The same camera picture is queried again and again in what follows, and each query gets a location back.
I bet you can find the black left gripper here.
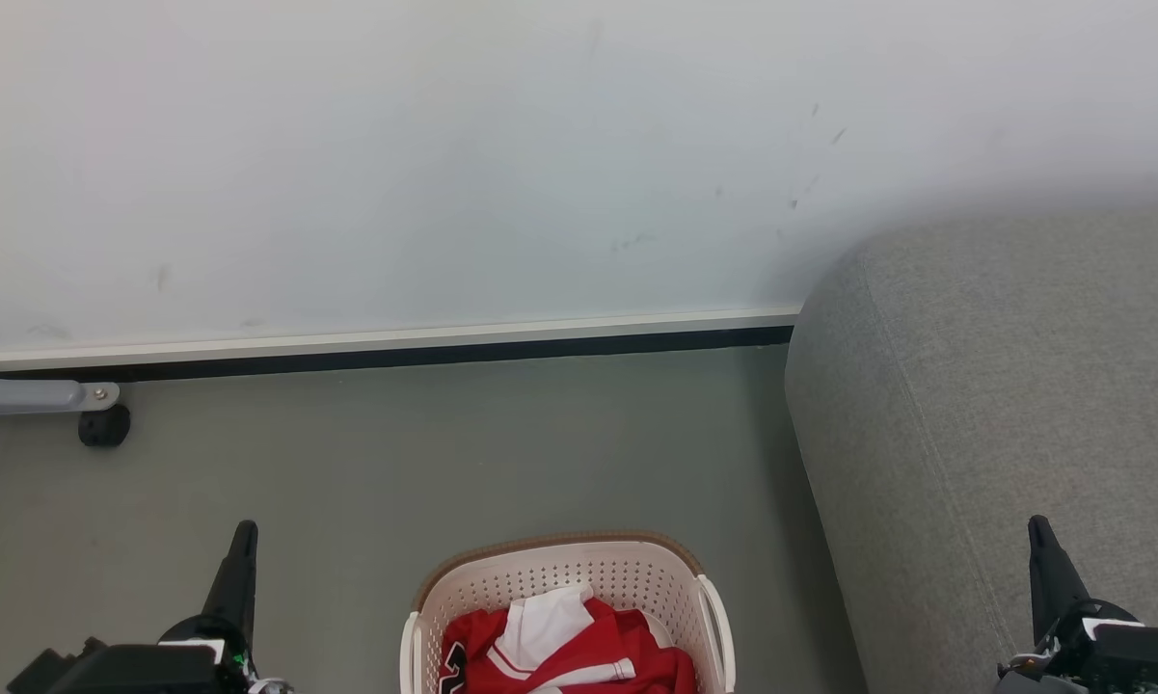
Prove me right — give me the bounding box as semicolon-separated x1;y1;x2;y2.
157;520;295;694

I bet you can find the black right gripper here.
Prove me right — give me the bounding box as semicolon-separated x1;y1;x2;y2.
995;515;1144;694

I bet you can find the red white jersey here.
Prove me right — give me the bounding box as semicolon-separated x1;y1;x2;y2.
441;584;637;694

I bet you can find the grey fabric sofa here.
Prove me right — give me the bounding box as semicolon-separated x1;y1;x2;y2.
784;207;1158;694

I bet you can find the black caster wheel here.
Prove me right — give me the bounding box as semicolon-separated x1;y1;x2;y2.
78;403;132;448

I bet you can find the white perforated laundry basket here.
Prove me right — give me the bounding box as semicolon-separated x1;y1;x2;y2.
400;530;738;694

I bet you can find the white black wall baseboard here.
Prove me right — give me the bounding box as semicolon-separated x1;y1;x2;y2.
0;307;801;383

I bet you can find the grey metal frame leg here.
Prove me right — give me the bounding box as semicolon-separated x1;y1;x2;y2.
0;370;122;418

